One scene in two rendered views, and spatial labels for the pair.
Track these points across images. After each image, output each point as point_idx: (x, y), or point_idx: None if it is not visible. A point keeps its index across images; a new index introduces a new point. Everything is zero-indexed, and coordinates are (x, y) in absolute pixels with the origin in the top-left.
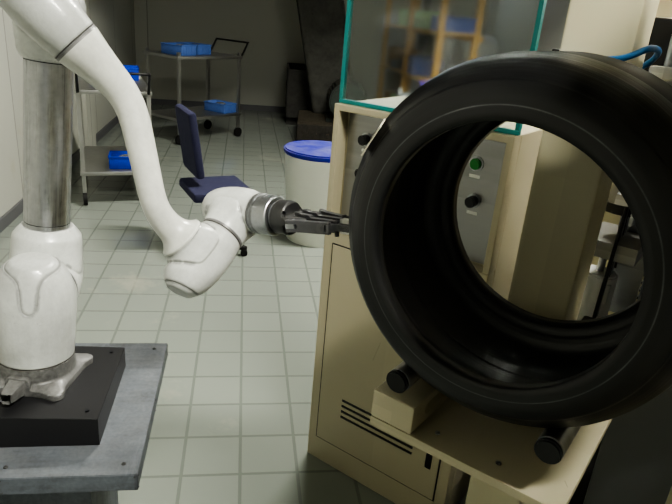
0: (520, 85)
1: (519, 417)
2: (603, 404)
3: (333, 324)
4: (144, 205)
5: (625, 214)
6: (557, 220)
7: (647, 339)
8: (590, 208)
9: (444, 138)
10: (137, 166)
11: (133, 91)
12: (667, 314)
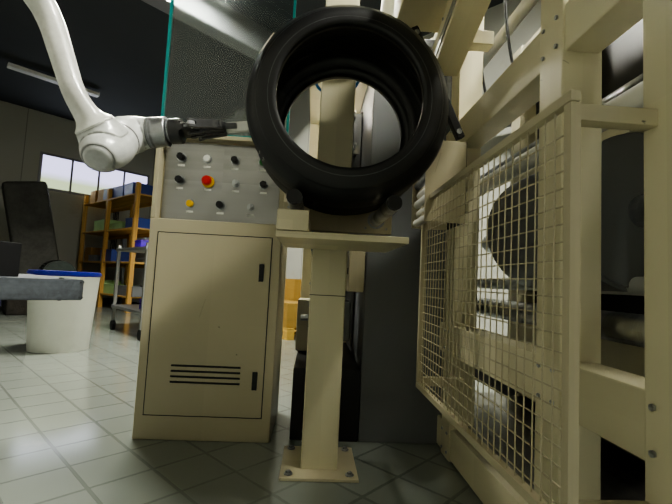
0: (351, 7)
1: (378, 182)
2: (418, 157)
3: (160, 298)
4: (67, 83)
5: None
6: (336, 149)
7: (430, 115)
8: (351, 139)
9: (276, 93)
10: (61, 54)
11: (57, 5)
12: (435, 101)
